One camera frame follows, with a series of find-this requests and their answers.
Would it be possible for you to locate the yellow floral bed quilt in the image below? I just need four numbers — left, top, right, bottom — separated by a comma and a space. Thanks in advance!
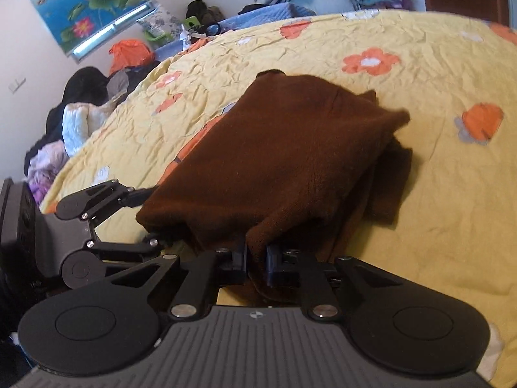
41, 10, 516, 387

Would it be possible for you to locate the brown knit sweater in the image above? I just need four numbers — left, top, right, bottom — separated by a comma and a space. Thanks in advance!
136, 70, 413, 302

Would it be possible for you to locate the lilac crumpled garment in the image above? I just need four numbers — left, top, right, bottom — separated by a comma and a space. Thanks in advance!
26, 140, 69, 205

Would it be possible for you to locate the white puffy jacket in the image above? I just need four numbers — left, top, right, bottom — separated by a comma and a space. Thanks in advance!
62, 100, 117, 158

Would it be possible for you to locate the black bag with green item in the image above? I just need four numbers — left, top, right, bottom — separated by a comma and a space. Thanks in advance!
182, 0, 225, 41

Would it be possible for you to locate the blue quilted blanket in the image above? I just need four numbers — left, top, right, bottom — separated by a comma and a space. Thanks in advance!
154, 3, 316, 61

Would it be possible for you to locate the white wall switch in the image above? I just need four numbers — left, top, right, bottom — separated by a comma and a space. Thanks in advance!
9, 76, 26, 94

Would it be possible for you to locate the black garment heap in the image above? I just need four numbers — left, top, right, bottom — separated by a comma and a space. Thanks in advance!
23, 59, 162, 177

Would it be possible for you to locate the orange plastic bag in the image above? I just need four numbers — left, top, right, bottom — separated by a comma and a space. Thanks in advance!
109, 39, 155, 74

